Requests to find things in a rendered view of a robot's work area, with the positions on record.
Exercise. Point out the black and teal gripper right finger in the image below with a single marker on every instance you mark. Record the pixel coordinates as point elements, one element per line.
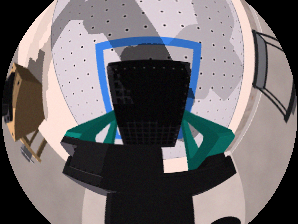
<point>216,139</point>

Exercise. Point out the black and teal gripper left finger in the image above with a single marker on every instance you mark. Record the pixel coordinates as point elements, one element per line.
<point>89,130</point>

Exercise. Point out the blue tape outline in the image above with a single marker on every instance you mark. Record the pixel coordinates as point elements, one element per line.
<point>148,40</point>

